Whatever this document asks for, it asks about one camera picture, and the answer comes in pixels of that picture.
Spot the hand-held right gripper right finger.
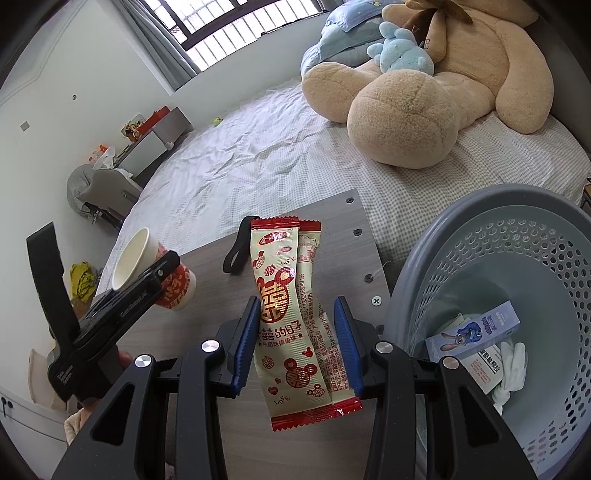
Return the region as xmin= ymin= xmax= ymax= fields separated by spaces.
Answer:
xmin=333 ymin=295 xmax=539 ymax=480

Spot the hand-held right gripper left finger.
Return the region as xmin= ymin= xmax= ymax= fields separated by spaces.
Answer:
xmin=51 ymin=295 xmax=263 ymax=480

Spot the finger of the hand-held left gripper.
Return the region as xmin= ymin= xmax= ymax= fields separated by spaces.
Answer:
xmin=26 ymin=222 xmax=81 ymax=344
xmin=74 ymin=250 xmax=182 ymax=352

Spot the cream and red snack packet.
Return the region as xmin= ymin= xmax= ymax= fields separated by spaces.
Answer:
xmin=249 ymin=217 xmax=335 ymax=433
xmin=295 ymin=220 xmax=364 ymax=418

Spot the red patterned paper cup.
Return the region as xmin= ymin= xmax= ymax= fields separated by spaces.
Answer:
xmin=112 ymin=227 xmax=198 ymax=311

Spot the blue cardboard box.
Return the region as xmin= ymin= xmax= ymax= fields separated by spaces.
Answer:
xmin=425 ymin=301 xmax=522 ymax=363

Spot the green and white medicine box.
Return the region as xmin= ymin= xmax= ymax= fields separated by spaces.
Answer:
xmin=466 ymin=342 xmax=506 ymax=395

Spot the grey plastic basket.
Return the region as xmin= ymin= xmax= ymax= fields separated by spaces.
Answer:
xmin=383 ymin=184 xmax=591 ymax=480

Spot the white tissue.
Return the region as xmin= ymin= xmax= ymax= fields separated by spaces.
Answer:
xmin=490 ymin=342 xmax=527 ymax=407

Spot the person's left forearm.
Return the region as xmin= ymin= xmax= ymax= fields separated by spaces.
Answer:
xmin=64 ymin=410 xmax=94 ymax=448

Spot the person's left hand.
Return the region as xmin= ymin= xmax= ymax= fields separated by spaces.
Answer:
xmin=79 ymin=350 xmax=134 ymax=417

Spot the yellow bag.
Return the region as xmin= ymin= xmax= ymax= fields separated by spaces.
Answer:
xmin=70 ymin=261 xmax=99 ymax=303

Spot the white drawer cabinet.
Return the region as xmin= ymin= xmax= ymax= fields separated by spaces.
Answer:
xmin=0 ymin=383 xmax=70 ymax=457

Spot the grey garment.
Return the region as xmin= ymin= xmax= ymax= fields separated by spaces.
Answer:
xmin=67 ymin=164 xmax=100 ymax=217

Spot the grey chair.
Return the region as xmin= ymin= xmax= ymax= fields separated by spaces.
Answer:
xmin=90 ymin=168 xmax=144 ymax=227

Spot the white plastic bag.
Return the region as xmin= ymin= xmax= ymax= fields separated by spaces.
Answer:
xmin=88 ymin=145 xmax=116 ymax=169

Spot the grey and white desk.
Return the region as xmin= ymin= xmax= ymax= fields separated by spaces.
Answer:
xmin=115 ymin=107 xmax=194 ymax=181

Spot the colourful picture card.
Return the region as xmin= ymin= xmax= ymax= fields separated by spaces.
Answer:
xmin=121 ymin=114 xmax=144 ymax=139

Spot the red box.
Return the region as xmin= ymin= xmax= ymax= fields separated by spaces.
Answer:
xmin=139 ymin=107 xmax=171 ymax=132

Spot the bed with checked sheet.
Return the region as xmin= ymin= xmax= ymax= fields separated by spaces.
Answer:
xmin=95 ymin=76 xmax=591 ymax=296

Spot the large tan teddy bear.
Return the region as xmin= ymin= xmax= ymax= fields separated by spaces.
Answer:
xmin=301 ymin=0 xmax=557 ymax=168

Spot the grey curtain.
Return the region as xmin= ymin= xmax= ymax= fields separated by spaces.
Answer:
xmin=111 ymin=0 xmax=201 ymax=90

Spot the barred window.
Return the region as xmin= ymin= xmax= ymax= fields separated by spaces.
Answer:
xmin=152 ymin=0 xmax=347 ymax=75

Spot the blue plush toy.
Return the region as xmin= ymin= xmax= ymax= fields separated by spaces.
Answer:
xmin=367 ymin=21 xmax=435 ymax=77

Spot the blue patterned pillow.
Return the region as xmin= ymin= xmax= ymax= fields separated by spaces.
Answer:
xmin=339 ymin=0 xmax=384 ymax=33

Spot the black strap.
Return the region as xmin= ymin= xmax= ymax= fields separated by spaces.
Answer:
xmin=223 ymin=217 xmax=254 ymax=276

